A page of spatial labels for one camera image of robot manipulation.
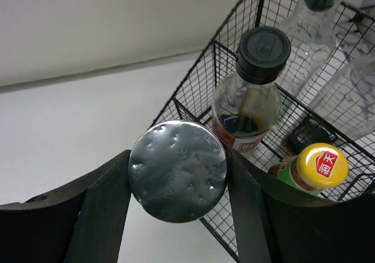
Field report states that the clear glass oil bottle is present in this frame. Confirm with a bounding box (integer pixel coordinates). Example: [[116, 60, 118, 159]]
[[277, 0, 343, 99]]

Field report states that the glass oil bottle dark residue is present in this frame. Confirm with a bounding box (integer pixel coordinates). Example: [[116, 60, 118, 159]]
[[287, 50, 375, 146]]

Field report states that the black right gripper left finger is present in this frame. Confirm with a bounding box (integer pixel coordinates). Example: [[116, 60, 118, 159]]
[[1, 150, 131, 262]]

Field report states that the spice shaker silver lid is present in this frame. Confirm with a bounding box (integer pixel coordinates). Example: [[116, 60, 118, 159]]
[[128, 120, 228, 223]]

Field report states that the soy sauce bottle black cap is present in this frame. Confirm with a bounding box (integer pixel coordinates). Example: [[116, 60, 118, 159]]
[[212, 26, 291, 158]]

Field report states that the red chili sauce bottle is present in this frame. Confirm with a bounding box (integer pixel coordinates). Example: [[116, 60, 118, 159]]
[[267, 142, 349, 198]]

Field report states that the black wire basket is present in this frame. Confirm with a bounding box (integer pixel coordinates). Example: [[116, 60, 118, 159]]
[[149, 0, 375, 262]]

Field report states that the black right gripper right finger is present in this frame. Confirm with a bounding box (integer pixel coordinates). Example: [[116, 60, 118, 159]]
[[227, 150, 374, 262]]

